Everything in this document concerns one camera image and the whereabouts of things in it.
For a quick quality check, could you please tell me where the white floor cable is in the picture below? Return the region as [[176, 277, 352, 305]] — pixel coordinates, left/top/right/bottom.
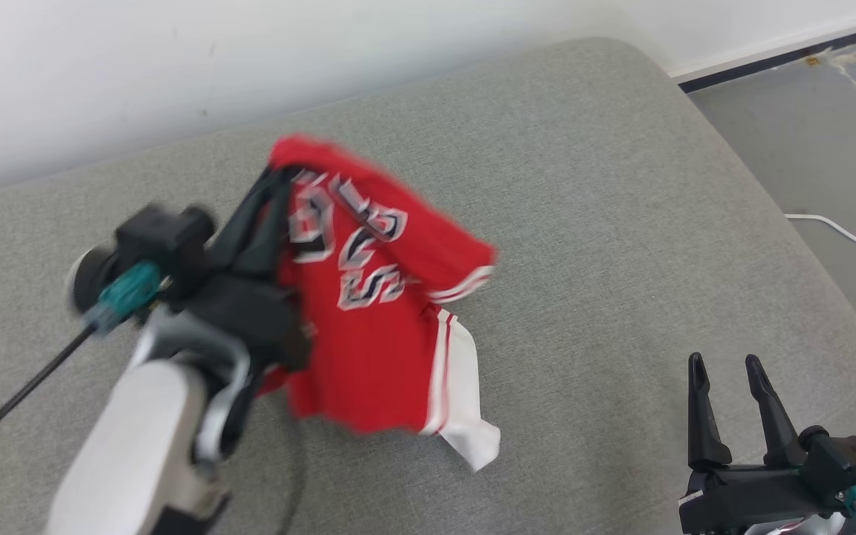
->
[[785, 213, 856, 256]]

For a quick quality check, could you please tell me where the grey fabric sofa cushion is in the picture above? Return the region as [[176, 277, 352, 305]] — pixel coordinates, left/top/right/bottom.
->
[[0, 37, 856, 535]]

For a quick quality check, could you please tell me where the red Bulls 23 jersey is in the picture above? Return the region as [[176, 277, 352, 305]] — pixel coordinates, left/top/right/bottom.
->
[[257, 134, 503, 473]]

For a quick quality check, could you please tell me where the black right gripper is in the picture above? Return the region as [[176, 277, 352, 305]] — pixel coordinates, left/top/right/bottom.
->
[[679, 353, 856, 535]]

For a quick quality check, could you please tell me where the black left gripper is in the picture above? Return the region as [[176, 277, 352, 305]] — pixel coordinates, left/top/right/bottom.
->
[[175, 167, 311, 372]]

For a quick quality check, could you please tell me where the white and black baseboard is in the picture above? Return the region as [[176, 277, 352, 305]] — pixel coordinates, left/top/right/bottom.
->
[[668, 10, 856, 94]]

